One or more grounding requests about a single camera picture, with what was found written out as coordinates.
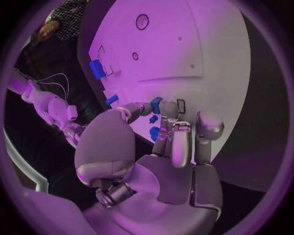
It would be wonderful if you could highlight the person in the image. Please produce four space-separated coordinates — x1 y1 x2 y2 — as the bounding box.
36 0 90 46

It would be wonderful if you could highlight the blue plug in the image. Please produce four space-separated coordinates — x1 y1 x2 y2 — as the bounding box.
148 126 161 142

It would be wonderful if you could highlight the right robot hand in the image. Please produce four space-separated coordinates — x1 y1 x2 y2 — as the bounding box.
62 122 88 148

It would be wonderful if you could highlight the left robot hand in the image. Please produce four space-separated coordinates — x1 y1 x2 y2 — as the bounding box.
74 100 225 235

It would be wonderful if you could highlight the blue rectangular block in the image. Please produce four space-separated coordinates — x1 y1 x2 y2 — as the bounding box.
88 59 107 81

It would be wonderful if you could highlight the white task board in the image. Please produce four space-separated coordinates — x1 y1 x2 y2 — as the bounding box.
77 0 252 162

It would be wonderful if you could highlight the white cable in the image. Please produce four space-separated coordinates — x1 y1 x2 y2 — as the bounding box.
44 82 68 98
38 72 71 103

